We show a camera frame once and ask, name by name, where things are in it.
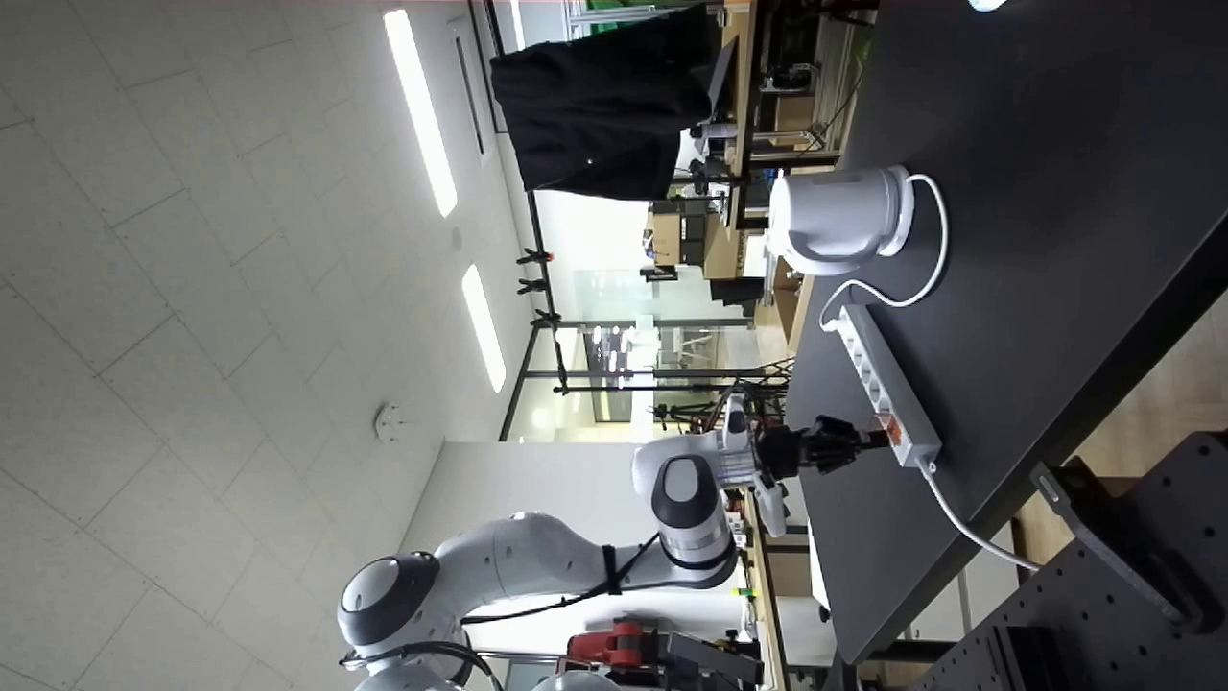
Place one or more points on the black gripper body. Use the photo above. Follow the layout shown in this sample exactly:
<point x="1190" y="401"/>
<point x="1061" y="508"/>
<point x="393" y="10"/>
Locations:
<point x="828" y="449"/>

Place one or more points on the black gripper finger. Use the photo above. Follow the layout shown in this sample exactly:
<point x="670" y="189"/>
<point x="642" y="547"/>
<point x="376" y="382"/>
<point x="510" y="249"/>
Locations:
<point x="872" y="438"/>

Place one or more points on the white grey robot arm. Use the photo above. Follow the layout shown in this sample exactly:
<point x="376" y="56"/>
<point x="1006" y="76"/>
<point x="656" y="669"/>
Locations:
<point x="404" y="621"/>

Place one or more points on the white power strip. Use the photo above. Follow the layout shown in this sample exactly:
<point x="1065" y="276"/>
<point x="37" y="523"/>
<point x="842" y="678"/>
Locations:
<point x="887" y="390"/>

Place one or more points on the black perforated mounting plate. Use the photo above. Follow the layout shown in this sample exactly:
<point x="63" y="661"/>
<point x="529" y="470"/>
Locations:
<point x="1135" y="606"/>

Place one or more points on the wooden workbench in background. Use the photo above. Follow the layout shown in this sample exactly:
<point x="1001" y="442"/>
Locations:
<point x="786" y="103"/>

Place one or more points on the ceiling light strip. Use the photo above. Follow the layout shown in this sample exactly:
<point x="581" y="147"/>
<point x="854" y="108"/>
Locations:
<point x="419" y="108"/>
<point x="486" y="327"/>

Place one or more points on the black hanging cloth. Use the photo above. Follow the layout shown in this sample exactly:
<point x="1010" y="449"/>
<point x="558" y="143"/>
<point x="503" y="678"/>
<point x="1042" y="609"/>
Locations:
<point x="606" y="112"/>

